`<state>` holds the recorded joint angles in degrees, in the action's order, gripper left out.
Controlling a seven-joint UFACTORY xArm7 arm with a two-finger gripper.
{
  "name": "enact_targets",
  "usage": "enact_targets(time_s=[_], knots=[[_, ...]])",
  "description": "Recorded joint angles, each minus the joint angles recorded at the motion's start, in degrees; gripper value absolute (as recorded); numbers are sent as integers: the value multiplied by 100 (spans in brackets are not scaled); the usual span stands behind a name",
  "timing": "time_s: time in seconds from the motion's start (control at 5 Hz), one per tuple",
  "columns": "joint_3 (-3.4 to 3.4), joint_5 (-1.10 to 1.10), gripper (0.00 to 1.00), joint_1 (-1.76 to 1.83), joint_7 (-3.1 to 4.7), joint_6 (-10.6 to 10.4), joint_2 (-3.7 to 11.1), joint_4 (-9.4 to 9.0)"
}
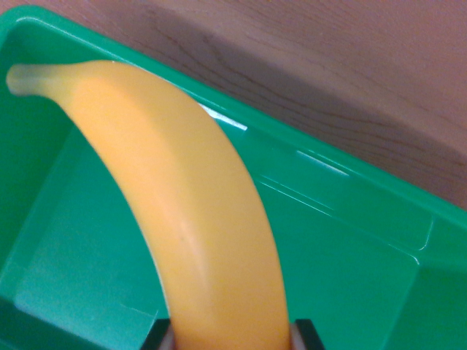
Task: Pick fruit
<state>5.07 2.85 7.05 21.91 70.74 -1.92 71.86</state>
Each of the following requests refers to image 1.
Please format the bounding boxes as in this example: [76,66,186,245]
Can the yellow plastic banana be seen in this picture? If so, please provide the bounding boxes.
[5,60,292,350]

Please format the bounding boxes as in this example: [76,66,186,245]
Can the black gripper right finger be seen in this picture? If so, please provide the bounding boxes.
[289,319,325,350]

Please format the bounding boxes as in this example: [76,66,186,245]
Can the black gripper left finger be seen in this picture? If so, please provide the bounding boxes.
[139,318,176,350]

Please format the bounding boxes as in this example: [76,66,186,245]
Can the green plastic bin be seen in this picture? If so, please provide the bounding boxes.
[0,4,467,350]

